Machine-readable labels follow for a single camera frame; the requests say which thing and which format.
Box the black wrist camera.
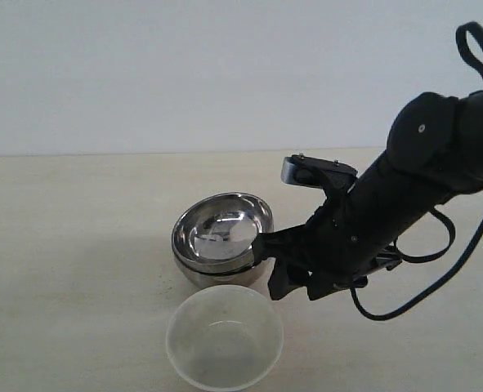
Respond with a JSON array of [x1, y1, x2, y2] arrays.
[[280, 154, 357, 191]]

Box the ribbed stainless steel bowl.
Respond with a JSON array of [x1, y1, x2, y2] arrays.
[[171, 192, 274, 276]]

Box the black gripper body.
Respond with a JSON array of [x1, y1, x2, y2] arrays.
[[304, 154, 437, 301]]

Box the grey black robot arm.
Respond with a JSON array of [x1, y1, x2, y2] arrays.
[[253, 91, 483, 301]]

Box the white ceramic bowl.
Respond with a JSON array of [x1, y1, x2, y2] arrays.
[[165, 285, 284, 391]]

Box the smooth stainless steel bowl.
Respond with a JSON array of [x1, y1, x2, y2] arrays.
[[172, 247, 272, 289]]

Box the black cable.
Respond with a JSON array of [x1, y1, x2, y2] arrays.
[[349, 22, 483, 321]]

